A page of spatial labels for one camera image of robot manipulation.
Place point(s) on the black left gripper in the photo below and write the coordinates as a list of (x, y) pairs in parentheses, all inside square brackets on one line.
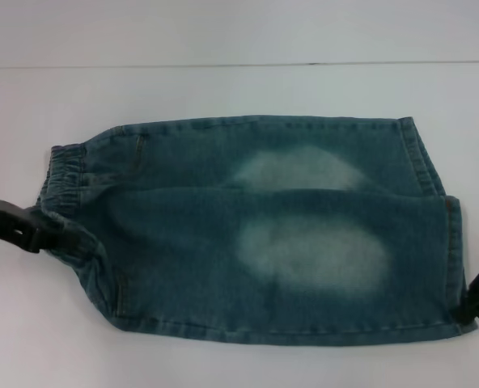
[(9, 222)]

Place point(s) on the blue denim shorts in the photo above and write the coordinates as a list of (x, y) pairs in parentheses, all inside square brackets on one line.
[(264, 242)]

